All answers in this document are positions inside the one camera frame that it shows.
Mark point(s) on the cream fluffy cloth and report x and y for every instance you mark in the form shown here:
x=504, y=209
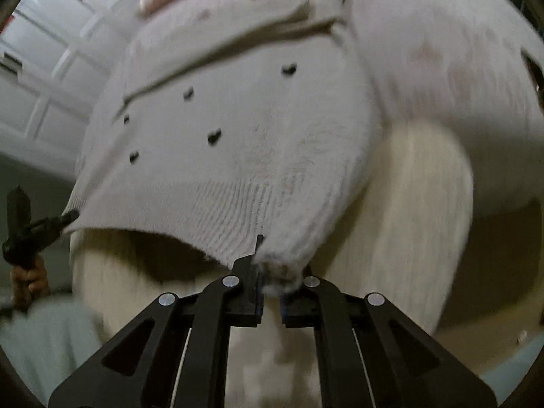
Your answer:
x=408, y=229

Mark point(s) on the person's left hand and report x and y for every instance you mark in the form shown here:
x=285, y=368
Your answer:
x=29, y=282

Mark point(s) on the beige knitted sweater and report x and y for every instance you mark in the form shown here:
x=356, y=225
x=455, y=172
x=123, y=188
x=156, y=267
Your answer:
x=238, y=136

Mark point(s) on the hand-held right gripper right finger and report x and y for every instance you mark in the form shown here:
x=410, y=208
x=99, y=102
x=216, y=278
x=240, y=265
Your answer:
x=293, y=312

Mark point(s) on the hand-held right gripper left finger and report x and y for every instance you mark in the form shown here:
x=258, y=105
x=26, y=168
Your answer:
x=254, y=301

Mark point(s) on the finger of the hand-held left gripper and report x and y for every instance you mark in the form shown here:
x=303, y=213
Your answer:
x=55, y=222

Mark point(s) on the person's pale green clothing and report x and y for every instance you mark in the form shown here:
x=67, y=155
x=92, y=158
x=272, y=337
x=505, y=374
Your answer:
x=46, y=344

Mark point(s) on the white panelled wardrobe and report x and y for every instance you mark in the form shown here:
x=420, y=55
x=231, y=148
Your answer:
x=55, y=93

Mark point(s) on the small dark object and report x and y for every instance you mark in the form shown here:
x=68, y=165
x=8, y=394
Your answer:
x=533, y=66

